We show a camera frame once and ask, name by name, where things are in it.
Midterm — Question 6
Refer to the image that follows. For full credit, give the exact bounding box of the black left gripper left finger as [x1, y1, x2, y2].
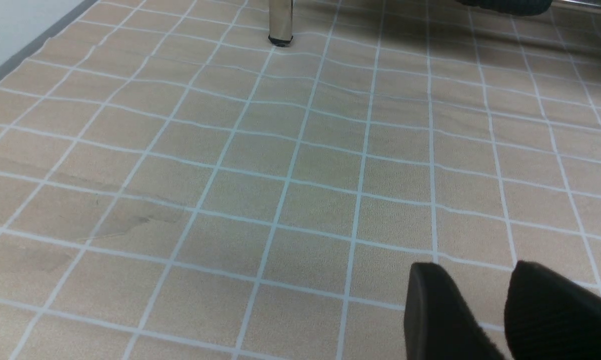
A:
[404, 262, 506, 360]

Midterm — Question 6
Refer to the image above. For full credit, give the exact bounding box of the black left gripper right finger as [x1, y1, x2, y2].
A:
[504, 260, 601, 360]

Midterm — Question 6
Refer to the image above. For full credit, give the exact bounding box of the black knit sneaker left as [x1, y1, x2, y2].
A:
[456, 0, 553, 17]

